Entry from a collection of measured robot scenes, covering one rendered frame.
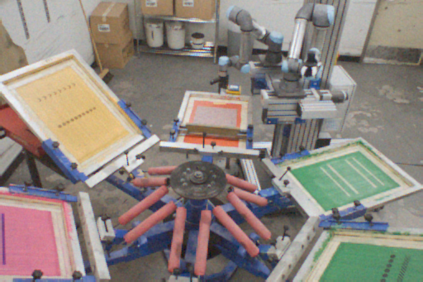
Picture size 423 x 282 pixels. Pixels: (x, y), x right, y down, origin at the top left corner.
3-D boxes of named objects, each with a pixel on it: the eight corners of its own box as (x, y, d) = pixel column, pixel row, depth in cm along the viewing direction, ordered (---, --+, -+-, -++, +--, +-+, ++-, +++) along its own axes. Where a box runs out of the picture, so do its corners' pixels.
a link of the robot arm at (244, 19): (259, 12, 291) (252, 72, 319) (249, 8, 298) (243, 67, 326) (247, 16, 285) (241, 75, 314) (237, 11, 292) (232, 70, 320)
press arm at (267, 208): (358, 178, 275) (361, 171, 271) (364, 183, 270) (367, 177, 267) (195, 230, 231) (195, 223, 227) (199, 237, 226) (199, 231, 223)
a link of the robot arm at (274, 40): (274, 53, 324) (277, 37, 316) (263, 47, 332) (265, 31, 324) (284, 50, 330) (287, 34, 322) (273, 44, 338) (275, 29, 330)
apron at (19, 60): (30, 94, 411) (3, -9, 350) (38, 94, 410) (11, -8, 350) (4, 122, 368) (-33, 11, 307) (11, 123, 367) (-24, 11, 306)
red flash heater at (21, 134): (-12, 126, 284) (-17, 112, 277) (44, 101, 315) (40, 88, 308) (40, 160, 256) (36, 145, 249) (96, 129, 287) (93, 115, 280)
